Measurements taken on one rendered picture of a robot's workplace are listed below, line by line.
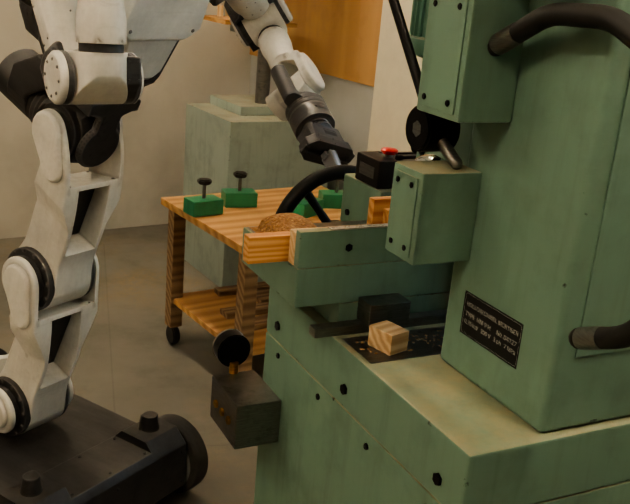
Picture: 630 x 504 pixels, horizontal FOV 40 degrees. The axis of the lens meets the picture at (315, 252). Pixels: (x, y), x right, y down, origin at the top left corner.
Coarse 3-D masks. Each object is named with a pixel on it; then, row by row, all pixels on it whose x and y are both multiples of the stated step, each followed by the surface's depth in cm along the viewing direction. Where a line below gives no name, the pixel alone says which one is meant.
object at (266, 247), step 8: (264, 232) 125; (272, 232) 126; (280, 232) 126; (288, 232) 126; (248, 240) 123; (256, 240) 123; (264, 240) 124; (272, 240) 124; (280, 240) 125; (288, 240) 125; (248, 248) 123; (256, 248) 123; (264, 248) 124; (272, 248) 125; (280, 248) 125; (288, 248) 126; (248, 256) 123; (256, 256) 124; (264, 256) 124; (272, 256) 125; (280, 256) 126
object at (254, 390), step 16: (224, 384) 149; (240, 384) 149; (256, 384) 150; (224, 400) 147; (240, 400) 144; (256, 400) 144; (272, 400) 145; (224, 416) 147; (240, 416) 142; (256, 416) 144; (272, 416) 145; (224, 432) 148; (240, 432) 143; (256, 432) 145; (272, 432) 146; (240, 448) 144
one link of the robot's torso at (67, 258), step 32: (32, 128) 172; (64, 128) 169; (64, 160) 170; (64, 192) 172; (96, 192) 185; (32, 224) 184; (64, 224) 177; (96, 224) 187; (32, 256) 184; (64, 256) 182; (64, 288) 187
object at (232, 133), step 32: (224, 96) 377; (256, 96) 366; (192, 128) 373; (224, 128) 347; (256, 128) 348; (288, 128) 356; (192, 160) 377; (224, 160) 350; (256, 160) 353; (288, 160) 361; (192, 192) 380; (192, 224) 383; (192, 256) 386; (224, 256) 359
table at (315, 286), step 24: (264, 264) 134; (288, 264) 126; (360, 264) 128; (384, 264) 130; (408, 264) 132; (432, 264) 134; (288, 288) 127; (312, 288) 126; (336, 288) 127; (360, 288) 129; (384, 288) 131; (408, 288) 133; (432, 288) 136
